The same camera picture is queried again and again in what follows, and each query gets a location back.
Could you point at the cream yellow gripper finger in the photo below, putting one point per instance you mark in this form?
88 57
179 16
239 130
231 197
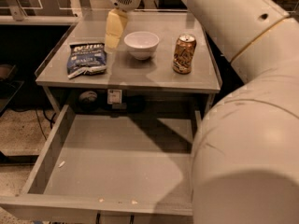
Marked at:
116 24

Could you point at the blue chip bag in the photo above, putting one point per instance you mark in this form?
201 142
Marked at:
86 59

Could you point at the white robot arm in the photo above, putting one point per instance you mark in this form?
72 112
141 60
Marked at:
245 156

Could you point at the open grey top drawer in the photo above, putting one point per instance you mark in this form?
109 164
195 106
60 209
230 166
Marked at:
127 165

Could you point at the white ceramic bowl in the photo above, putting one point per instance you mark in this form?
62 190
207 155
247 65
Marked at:
141 45

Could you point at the orange soda can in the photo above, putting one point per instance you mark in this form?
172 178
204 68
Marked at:
184 51

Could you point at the white label tag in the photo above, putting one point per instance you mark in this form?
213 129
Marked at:
114 96

